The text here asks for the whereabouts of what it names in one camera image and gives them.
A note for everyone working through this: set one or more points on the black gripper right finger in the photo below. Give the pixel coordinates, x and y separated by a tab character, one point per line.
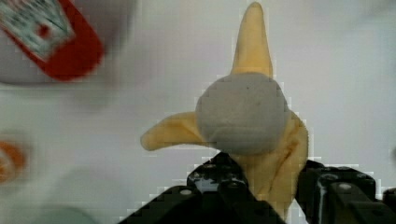
342	195

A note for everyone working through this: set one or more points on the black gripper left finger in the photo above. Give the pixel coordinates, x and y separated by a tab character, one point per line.
216	193

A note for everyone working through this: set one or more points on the peeled plush banana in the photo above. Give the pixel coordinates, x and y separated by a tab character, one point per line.
246	116

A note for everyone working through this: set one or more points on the orange round toy fruit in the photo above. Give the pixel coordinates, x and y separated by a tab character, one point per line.
12	161

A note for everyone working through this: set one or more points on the red ketchup bottle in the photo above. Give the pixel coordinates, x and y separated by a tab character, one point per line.
54	35

